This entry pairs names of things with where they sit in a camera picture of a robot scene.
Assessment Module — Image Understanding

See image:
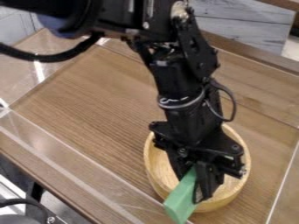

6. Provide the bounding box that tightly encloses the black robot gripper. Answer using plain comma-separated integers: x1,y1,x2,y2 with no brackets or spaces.
149,97,244,204

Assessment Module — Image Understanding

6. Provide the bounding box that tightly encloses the green rectangular block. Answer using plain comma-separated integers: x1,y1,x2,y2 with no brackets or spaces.
162,168,196,224

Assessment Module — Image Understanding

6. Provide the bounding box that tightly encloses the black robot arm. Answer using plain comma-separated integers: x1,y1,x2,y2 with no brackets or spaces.
0,0,244,203

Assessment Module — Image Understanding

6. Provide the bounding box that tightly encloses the light wooden oval bowl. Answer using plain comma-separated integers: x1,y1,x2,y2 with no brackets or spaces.
144,124,250,214

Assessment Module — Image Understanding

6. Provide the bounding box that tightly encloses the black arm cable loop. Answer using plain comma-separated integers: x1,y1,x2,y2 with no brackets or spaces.
202,78,237,123

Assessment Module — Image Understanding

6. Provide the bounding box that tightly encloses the black table leg bracket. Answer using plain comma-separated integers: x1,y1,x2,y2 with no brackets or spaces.
25,181,67,224

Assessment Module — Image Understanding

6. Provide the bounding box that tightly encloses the black cable under table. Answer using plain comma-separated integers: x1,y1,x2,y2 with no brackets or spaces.
0,198,51,224

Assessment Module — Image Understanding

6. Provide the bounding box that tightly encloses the thick black corrugated arm cable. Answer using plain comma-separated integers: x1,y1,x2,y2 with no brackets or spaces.
0,31,105,64

